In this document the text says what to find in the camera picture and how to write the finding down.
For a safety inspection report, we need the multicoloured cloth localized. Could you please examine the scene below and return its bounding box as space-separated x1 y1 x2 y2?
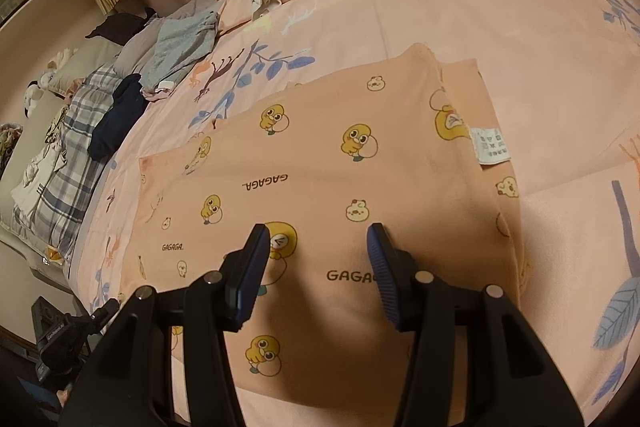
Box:
0 123 23 172

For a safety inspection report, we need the white printed garment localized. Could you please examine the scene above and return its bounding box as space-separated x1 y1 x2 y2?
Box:
11 107 71 208

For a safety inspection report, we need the beige pillow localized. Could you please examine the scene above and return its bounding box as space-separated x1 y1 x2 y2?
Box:
50 38 123 95

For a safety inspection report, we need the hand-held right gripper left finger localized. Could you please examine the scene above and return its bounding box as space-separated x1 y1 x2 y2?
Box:
59 223 272 427

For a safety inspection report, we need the plaid blanket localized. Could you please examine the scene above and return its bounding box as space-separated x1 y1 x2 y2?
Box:
12 62 131 253

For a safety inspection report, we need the grey bed sheet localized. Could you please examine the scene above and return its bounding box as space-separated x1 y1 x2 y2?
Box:
115 0 236 72

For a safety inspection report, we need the navy garment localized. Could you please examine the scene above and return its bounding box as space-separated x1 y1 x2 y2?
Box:
88 73 149 159

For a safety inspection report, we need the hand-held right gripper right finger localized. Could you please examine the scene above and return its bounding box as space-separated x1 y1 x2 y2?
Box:
366 223 586 427

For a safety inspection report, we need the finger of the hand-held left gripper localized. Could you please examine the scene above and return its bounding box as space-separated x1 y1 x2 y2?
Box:
89 298 122 334

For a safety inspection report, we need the orange duck print shirt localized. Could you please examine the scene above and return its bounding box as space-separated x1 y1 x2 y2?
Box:
120 43 531 423

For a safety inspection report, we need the pink printed blanket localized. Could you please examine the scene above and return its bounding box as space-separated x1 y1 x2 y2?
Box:
70 0 640 427

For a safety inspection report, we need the grey garment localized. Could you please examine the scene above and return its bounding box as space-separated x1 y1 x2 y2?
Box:
142 11 221 90

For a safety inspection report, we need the black garment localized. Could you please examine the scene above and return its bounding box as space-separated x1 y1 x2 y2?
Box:
85 7 158 40

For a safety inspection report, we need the beige plush toy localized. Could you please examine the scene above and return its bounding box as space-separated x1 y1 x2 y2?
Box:
47 49 79 74

